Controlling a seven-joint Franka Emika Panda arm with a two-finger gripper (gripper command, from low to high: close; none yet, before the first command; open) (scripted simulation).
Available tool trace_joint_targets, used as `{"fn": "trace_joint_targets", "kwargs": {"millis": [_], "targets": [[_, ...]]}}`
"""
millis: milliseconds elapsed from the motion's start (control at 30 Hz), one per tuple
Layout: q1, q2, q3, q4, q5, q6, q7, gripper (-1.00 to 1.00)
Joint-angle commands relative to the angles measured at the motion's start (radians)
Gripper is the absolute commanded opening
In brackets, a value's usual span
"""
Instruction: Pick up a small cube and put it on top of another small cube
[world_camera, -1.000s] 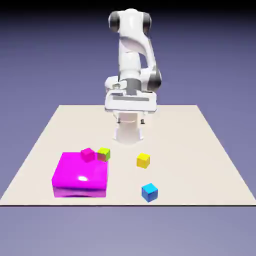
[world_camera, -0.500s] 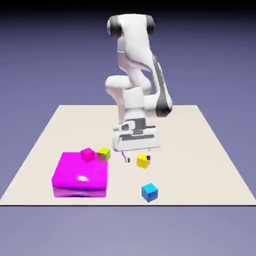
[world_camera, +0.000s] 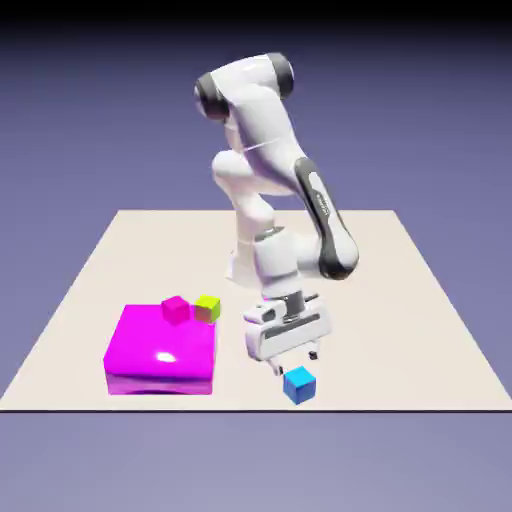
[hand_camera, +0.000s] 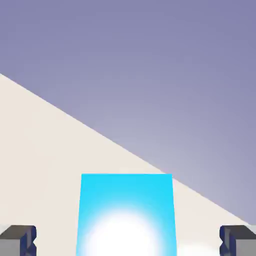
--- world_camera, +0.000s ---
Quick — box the small pink cube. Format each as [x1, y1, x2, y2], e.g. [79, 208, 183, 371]
[160, 295, 191, 326]

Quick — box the small yellow-green cube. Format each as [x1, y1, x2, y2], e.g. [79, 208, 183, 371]
[194, 294, 222, 324]

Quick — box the large magenta box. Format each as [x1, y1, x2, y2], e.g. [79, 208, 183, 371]
[102, 303, 218, 396]

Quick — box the small blue cube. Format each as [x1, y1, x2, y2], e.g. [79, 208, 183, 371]
[282, 364, 318, 406]

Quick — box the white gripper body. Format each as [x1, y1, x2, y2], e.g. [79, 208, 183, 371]
[243, 296, 333, 363]

